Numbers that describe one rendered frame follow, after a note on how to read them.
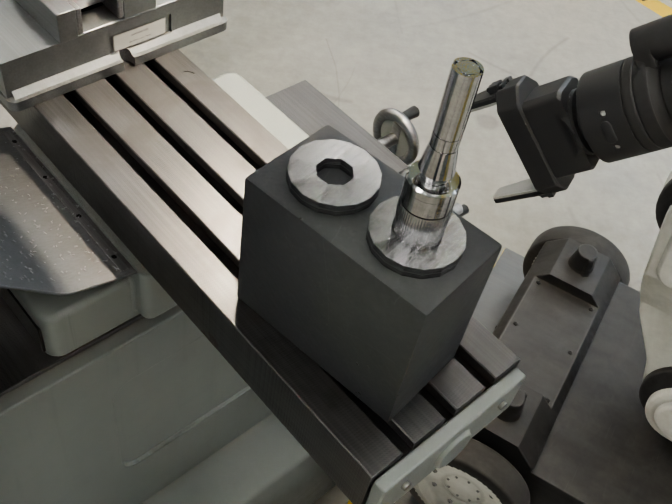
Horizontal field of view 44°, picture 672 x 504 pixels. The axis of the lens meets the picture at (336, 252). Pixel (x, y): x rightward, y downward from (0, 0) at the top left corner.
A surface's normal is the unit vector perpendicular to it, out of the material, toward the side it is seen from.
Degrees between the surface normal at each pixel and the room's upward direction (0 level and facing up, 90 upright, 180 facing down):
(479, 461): 2
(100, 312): 90
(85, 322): 90
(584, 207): 0
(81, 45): 90
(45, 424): 90
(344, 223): 0
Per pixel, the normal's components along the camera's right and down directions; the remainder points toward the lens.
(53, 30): -0.73, 0.45
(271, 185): 0.13, -0.64
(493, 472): 0.29, -0.51
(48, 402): 0.66, 0.63
